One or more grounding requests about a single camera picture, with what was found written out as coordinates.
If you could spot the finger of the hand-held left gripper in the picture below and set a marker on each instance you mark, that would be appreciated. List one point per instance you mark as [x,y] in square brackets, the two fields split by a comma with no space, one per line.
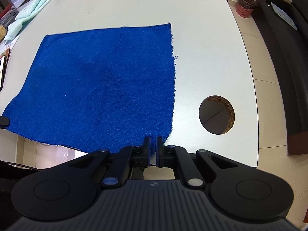
[4,122]

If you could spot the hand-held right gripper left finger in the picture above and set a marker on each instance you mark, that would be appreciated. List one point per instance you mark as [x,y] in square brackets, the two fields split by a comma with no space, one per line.
[147,149]

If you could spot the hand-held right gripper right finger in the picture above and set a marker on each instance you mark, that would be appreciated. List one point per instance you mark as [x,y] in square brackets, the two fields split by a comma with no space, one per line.
[159,149]

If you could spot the light blue towel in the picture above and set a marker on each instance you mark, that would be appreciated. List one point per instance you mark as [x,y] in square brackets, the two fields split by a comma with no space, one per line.
[28,10]

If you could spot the white tablet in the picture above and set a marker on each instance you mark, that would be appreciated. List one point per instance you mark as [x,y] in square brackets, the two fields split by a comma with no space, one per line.
[2,72]

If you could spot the printed paper sheet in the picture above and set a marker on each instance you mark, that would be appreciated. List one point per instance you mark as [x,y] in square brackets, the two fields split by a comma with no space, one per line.
[12,43]

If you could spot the natural bristle brush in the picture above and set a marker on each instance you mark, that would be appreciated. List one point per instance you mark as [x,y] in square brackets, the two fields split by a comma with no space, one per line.
[2,32]

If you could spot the stack of paper files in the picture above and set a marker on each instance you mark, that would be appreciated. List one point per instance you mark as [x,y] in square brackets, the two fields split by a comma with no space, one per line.
[13,13]

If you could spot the red folder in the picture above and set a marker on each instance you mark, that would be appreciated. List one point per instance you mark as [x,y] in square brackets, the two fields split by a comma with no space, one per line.
[4,10]

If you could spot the red woven wastebasket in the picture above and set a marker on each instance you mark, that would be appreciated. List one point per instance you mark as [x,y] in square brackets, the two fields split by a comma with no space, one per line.
[244,10]

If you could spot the black sofa with wooden frame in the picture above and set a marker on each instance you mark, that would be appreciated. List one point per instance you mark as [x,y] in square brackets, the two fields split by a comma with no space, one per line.
[284,65]

